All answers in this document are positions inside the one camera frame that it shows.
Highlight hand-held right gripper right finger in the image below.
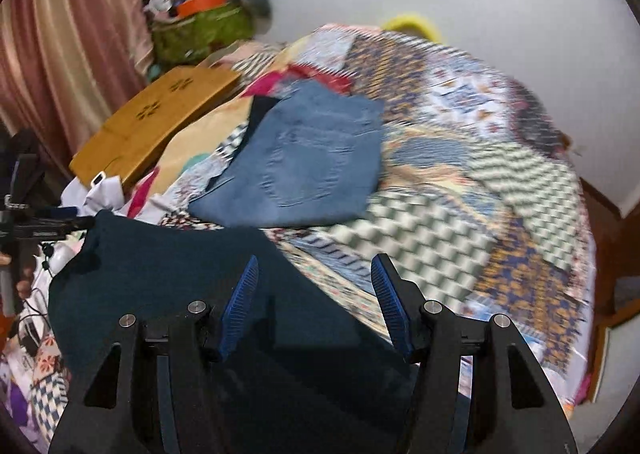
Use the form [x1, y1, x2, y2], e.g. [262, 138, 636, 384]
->
[370, 253, 581, 454]

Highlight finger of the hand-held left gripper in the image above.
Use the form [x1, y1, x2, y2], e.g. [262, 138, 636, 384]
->
[7, 206, 96, 241]

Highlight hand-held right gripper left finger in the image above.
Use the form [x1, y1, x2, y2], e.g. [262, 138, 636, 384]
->
[48, 254, 261, 454]

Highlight dark teal pants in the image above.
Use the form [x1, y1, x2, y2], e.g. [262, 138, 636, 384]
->
[47, 210, 421, 454]

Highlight person's left hand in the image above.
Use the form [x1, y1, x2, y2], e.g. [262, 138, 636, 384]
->
[15, 266, 36, 302]

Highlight patchwork blanket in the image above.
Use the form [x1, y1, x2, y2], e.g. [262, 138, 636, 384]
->
[160, 23, 598, 405]

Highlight wooden lap desk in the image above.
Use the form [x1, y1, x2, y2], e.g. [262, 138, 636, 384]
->
[69, 65, 242, 190]

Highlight striped pink curtain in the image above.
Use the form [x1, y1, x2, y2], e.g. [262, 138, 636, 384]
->
[0, 0, 168, 170]

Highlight blue jeans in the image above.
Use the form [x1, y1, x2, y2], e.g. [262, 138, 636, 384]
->
[189, 80, 386, 229]

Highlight blue white patterned cloth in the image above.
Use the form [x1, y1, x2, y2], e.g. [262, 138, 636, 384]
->
[0, 334, 71, 450]

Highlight green fabric hamper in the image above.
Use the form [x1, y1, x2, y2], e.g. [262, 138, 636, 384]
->
[150, 4, 256, 67]

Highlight striped pink pillow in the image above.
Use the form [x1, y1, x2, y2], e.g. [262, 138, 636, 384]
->
[202, 41, 286, 77]

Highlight orange box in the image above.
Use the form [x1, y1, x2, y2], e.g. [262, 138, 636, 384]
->
[175, 0, 228, 19]

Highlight yellow curved chair back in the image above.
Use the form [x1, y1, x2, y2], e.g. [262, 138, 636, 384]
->
[382, 11, 443, 42]

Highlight wooden frame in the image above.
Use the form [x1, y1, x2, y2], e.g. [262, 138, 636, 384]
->
[592, 301, 640, 402]

